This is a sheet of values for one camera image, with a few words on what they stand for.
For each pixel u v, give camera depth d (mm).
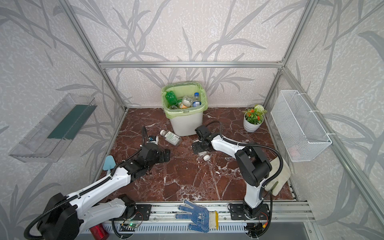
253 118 943
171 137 988
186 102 891
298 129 630
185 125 958
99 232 659
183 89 963
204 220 708
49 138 644
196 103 906
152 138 737
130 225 707
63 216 388
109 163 912
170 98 894
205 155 909
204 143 682
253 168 480
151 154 633
